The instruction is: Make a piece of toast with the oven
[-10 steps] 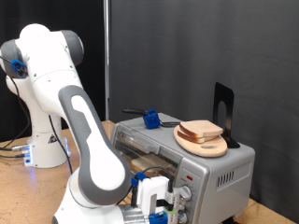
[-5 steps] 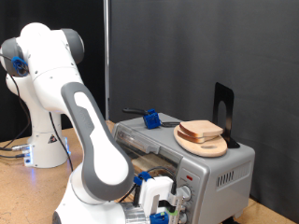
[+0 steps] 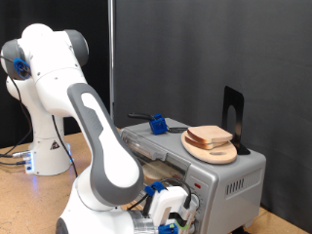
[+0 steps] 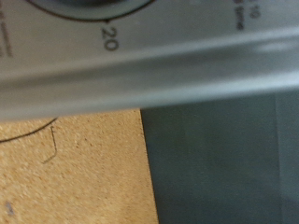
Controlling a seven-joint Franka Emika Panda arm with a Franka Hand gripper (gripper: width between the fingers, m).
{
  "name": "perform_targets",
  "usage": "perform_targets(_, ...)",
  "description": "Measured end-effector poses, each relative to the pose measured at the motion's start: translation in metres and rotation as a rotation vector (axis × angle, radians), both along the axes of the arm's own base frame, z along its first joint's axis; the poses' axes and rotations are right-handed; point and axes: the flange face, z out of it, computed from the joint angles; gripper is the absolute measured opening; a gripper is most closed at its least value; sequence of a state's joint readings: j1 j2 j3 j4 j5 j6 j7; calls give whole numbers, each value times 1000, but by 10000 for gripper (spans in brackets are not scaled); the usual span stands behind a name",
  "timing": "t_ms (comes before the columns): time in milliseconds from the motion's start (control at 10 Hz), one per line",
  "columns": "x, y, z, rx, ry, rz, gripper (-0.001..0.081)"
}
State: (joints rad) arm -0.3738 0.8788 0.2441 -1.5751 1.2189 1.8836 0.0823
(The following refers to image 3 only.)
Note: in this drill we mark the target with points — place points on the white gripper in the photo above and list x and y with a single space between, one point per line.
165 201

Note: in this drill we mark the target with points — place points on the spatula with blue grip block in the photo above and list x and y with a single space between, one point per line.
158 125

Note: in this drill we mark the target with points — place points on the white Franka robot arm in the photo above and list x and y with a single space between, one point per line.
107 156

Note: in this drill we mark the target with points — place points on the silver oven knob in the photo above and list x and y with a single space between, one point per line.
196 200

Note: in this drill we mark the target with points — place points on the silver toaster oven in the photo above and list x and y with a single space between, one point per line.
227 169

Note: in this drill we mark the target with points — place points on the round wooden cutting board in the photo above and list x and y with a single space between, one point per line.
211 156

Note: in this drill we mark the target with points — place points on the black metal bookend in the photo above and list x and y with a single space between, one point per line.
239 100

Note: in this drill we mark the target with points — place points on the dark grey backdrop curtain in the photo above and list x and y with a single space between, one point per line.
195 48

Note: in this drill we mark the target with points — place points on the metal pole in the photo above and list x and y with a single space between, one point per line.
111 48

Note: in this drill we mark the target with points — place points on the black backdrop curtain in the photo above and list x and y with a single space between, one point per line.
97 48

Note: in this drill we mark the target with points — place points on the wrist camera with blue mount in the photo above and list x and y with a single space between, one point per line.
167 229

